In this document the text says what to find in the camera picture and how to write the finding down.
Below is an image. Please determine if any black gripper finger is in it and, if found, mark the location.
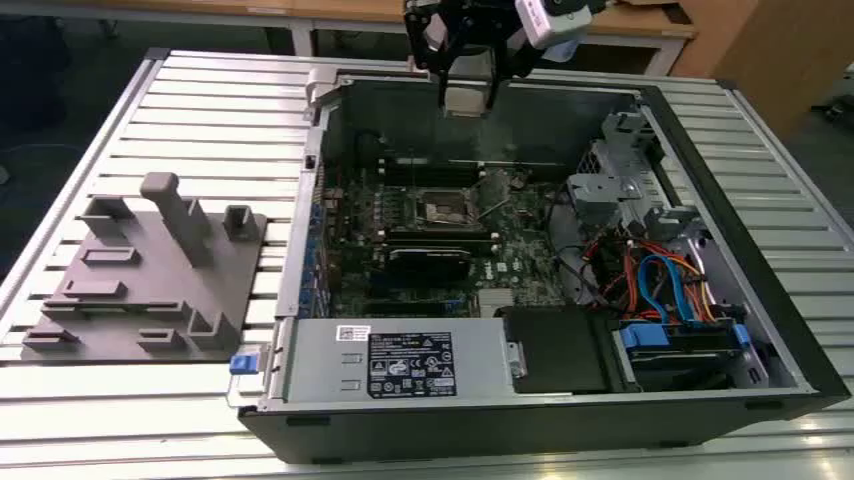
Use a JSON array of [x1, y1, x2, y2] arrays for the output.
[[486, 29, 535, 109], [403, 0, 453, 109]]

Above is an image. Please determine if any silver CPU chip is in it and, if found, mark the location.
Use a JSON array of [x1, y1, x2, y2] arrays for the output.
[[443, 89, 493, 120]]

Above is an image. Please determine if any CPU socket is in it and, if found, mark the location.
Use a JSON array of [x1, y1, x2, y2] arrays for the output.
[[411, 186, 485, 232]]

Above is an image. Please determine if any pale blue teach pendant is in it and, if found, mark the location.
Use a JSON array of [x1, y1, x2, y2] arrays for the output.
[[541, 38, 583, 63]]

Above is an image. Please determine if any green RAM stick white label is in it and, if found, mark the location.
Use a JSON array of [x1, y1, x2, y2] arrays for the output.
[[380, 156, 487, 174]]

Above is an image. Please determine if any metal disk bay cage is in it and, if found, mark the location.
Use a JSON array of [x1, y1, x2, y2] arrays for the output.
[[565, 110, 710, 244]]

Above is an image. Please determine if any green motherboard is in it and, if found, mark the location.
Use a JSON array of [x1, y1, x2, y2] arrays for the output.
[[318, 162, 583, 321]]

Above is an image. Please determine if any wooden cabinet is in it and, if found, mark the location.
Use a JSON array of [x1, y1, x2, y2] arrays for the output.
[[677, 0, 854, 141]]

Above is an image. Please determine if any black graphics card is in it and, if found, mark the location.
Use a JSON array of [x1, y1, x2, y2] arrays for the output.
[[384, 246, 475, 290]]

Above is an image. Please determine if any silver chipset heatsink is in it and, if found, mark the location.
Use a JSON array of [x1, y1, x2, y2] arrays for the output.
[[475, 288, 521, 310]]

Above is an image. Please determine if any black plastic shroud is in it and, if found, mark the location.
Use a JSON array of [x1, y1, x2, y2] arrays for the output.
[[497, 303, 630, 396]]

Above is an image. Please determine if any hard disk in blue carrier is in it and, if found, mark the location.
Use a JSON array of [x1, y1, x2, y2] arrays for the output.
[[614, 319, 754, 394]]

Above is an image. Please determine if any grey parts rack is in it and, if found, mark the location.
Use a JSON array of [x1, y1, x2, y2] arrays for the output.
[[19, 171, 270, 362]]

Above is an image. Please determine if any silver power supply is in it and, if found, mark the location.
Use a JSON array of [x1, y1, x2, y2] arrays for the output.
[[263, 317, 530, 402]]

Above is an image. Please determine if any black PC case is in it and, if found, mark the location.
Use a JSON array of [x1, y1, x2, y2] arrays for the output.
[[224, 47, 853, 466]]

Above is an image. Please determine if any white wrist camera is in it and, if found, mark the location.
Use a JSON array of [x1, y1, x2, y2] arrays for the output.
[[514, 0, 597, 51]]

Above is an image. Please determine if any black wire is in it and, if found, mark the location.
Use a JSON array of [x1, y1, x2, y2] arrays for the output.
[[545, 192, 606, 307]]

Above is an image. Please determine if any red wire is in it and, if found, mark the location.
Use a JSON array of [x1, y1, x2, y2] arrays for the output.
[[578, 232, 643, 307]]

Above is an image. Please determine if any blue wire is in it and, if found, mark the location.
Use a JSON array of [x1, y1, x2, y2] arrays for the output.
[[635, 253, 703, 329]]

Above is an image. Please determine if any orange wire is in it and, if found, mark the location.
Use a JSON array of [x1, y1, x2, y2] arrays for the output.
[[657, 247, 723, 325]]

